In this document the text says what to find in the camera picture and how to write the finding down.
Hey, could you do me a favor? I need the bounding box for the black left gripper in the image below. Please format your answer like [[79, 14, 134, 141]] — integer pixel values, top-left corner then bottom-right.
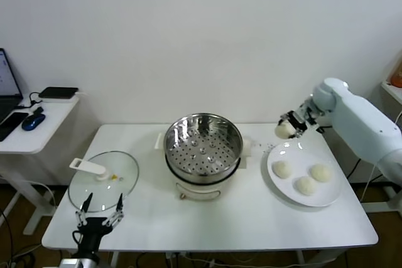
[[75, 193, 125, 261]]

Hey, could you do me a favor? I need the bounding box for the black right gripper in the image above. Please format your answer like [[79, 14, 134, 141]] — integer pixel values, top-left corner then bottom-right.
[[277, 100, 318, 140]]

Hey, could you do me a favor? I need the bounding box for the white steamed baozi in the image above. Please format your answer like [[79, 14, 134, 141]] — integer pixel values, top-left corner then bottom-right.
[[271, 160, 293, 180], [274, 122, 298, 139], [295, 176, 317, 196], [310, 163, 333, 183]]

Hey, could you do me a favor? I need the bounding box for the stainless steel steamer basket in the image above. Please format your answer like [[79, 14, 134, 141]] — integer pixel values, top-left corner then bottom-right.
[[155, 112, 253, 185]]

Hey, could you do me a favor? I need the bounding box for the white round plate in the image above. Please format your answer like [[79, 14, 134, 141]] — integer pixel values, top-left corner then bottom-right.
[[266, 141, 343, 208]]

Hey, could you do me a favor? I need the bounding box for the white side table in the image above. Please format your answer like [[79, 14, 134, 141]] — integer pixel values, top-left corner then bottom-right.
[[0, 94, 81, 236]]

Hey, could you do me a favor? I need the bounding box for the orange object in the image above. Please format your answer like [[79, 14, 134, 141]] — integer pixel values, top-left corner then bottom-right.
[[390, 62, 402, 87]]

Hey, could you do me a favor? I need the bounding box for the blue computer mouse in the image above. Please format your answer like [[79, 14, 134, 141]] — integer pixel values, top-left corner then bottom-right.
[[21, 113, 46, 131]]

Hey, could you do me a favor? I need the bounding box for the white flat box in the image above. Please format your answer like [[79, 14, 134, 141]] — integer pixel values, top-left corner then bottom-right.
[[42, 95, 80, 105]]

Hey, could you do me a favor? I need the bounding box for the black smartphone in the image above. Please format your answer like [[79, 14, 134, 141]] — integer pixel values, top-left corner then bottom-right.
[[0, 112, 29, 142]]

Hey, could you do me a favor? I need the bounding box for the black flat drive box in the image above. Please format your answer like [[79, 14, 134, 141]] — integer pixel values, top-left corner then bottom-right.
[[38, 87, 79, 100]]

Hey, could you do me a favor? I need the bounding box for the black laptop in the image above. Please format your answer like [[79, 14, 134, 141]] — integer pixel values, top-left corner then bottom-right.
[[0, 48, 24, 124]]

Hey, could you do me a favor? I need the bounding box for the black sleeved wire bundle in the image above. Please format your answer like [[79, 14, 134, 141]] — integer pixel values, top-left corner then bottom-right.
[[72, 229, 84, 247]]

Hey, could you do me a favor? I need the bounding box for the black power cable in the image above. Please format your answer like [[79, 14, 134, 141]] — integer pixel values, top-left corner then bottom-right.
[[347, 157, 362, 184]]

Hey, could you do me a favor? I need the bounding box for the black USB adapter cable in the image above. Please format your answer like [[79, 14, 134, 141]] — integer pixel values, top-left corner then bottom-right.
[[30, 91, 44, 115]]

